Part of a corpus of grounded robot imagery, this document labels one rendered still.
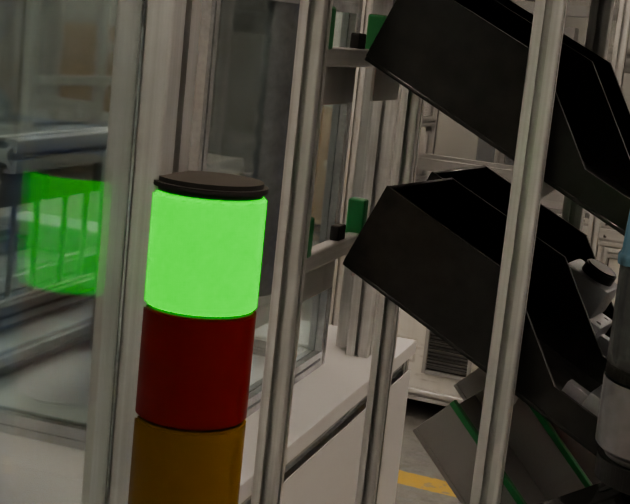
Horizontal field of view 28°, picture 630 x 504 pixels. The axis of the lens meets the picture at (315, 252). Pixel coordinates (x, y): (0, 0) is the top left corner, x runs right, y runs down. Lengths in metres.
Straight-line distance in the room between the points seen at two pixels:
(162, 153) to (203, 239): 0.04
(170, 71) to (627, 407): 0.30
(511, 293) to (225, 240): 0.42
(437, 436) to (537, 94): 0.28
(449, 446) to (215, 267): 0.49
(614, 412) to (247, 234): 0.25
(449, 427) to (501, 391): 0.07
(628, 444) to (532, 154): 0.28
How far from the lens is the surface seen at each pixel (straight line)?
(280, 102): 1.95
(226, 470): 0.56
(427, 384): 5.05
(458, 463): 0.98
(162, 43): 0.53
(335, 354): 2.48
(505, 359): 0.91
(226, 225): 0.52
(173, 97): 0.54
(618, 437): 0.69
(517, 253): 0.90
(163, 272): 0.53
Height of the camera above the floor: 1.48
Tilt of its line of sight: 10 degrees down
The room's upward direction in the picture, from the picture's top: 6 degrees clockwise
